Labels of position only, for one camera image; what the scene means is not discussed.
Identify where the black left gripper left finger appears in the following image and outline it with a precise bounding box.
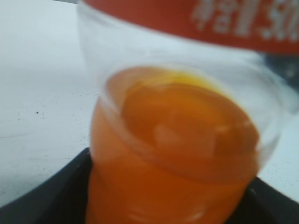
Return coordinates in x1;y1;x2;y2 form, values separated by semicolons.
0;148;91;224

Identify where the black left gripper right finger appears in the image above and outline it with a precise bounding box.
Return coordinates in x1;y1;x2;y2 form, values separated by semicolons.
230;178;299;224

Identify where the orange drink plastic bottle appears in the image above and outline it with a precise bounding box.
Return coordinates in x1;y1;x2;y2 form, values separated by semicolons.
78;0;299;224

